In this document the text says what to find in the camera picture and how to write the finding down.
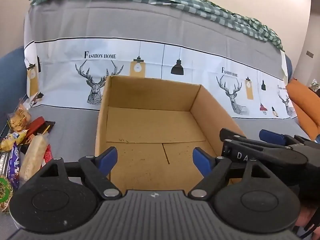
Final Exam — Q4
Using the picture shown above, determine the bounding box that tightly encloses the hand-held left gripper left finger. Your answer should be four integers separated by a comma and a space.
34, 147, 123, 200

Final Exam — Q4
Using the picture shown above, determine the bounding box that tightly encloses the green checkered cloth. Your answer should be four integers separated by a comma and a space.
29, 0, 285, 53

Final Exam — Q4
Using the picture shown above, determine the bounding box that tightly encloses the person's right hand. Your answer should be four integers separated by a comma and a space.
296, 200, 320, 233

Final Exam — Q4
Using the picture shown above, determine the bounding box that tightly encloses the printed grey white sofa cover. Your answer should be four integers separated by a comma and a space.
5, 0, 313, 193

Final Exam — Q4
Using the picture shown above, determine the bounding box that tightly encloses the cream long snack packet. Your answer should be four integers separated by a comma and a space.
19, 134, 49, 181

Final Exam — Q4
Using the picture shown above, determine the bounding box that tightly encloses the yellow snack packet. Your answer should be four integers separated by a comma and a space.
0, 129, 29, 152

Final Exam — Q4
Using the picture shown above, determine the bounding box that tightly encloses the clear bag of cookies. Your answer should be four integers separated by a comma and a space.
6, 100, 32, 132

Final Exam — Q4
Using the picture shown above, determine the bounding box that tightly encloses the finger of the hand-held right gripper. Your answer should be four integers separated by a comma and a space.
259, 129, 304, 153
219, 128, 308, 174

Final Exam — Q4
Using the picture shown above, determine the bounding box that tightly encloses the orange cushion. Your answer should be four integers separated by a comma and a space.
285, 77, 320, 140

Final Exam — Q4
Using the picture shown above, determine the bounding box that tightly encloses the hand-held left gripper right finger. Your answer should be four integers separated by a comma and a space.
187, 147, 278, 202

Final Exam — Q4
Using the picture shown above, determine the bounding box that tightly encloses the purple snack packet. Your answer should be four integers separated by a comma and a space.
6, 142, 25, 190

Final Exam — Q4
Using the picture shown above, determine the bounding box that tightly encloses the silver snack packet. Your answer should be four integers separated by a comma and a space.
0, 152, 9, 178

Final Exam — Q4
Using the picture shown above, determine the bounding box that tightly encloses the brown cardboard box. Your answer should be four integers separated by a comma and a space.
94, 75, 247, 192

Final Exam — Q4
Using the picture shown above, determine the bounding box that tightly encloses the red white snack packet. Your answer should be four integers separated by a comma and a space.
41, 144, 53, 168

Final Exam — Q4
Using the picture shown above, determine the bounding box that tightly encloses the dark brown snack packet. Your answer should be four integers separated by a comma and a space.
35, 121, 56, 137

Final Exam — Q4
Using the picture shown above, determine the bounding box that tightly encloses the green label peanut snack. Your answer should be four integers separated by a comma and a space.
0, 176, 15, 214

